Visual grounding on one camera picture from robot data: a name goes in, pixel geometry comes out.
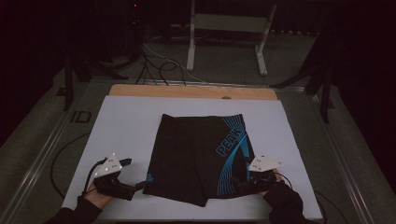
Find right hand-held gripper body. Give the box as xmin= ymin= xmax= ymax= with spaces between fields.
xmin=237 ymin=155 xmax=284 ymax=194

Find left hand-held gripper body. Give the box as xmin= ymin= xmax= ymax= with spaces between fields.
xmin=92 ymin=152 xmax=137 ymax=202

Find black shorts with blue pattern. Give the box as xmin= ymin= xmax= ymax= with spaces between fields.
xmin=142 ymin=113 xmax=260 ymax=208

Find person's right hand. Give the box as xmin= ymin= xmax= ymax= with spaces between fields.
xmin=259 ymin=168 xmax=285 ymax=198

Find person's left hand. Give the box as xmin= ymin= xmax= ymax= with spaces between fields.
xmin=83 ymin=183 xmax=115 ymax=210

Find white table mat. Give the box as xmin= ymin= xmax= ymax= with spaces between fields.
xmin=61 ymin=94 xmax=324 ymax=221

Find black tripod stand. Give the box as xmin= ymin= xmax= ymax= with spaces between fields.
xmin=270 ymin=31 xmax=336 ymax=124
xmin=63 ymin=50 xmax=129 ymax=112

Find left hand-held gripper cable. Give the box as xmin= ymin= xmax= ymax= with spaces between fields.
xmin=81 ymin=158 xmax=108 ymax=197

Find hand-held gripper cable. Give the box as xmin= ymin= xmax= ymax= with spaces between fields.
xmin=81 ymin=158 xmax=108 ymax=197
xmin=275 ymin=171 xmax=294 ymax=190

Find right hand-held gripper cable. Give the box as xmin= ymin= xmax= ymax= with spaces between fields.
xmin=275 ymin=171 xmax=294 ymax=190

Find black floor cable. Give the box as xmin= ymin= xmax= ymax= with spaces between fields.
xmin=313 ymin=189 xmax=350 ymax=224
xmin=49 ymin=132 xmax=92 ymax=201

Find metal floor rail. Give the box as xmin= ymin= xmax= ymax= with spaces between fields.
xmin=306 ymin=92 xmax=376 ymax=224
xmin=0 ymin=102 xmax=94 ymax=224

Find bundle of floor cables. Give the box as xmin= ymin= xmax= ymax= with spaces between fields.
xmin=134 ymin=41 xmax=207 ymax=87

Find white metal stand frame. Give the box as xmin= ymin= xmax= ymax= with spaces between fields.
xmin=185 ymin=0 xmax=278 ymax=77

